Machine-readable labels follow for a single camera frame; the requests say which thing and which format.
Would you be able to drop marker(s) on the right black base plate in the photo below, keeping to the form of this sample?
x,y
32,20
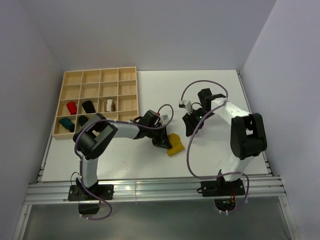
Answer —
x,y
221,188

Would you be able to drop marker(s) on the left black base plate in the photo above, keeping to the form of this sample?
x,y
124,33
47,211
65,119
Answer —
x,y
103,191

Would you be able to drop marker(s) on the teal rolled sock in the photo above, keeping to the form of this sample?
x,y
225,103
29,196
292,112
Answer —
x,y
67,124

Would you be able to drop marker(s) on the black rolled sock lower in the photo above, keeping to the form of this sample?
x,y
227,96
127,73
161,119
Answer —
x,y
82,120

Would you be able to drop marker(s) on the wooden compartment tray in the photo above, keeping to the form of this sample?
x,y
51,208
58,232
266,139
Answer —
x,y
119,84

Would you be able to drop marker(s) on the aluminium front rail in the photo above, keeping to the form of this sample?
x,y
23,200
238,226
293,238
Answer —
x,y
170,189

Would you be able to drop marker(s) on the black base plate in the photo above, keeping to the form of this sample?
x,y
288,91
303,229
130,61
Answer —
x,y
221,188
103,191

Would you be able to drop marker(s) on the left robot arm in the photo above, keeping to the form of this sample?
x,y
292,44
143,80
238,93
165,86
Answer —
x,y
92,139

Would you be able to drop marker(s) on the red rolled sock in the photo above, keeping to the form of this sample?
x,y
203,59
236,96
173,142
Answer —
x,y
72,108

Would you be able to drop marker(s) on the black rolled sock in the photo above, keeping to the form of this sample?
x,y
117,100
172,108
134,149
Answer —
x,y
88,107
82,120

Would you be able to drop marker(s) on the yellow cartoon sock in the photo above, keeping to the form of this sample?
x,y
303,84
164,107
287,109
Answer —
x,y
176,144

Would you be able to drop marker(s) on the black rolled sock upper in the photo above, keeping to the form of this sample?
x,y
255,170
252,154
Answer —
x,y
88,107

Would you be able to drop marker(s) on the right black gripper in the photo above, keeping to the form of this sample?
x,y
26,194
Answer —
x,y
190,123

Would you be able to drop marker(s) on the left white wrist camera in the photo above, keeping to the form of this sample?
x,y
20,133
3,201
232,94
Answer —
x,y
163,118

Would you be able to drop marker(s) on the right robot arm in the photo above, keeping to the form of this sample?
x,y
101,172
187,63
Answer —
x,y
247,132

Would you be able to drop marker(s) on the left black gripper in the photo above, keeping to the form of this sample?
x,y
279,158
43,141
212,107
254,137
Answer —
x,y
162,141

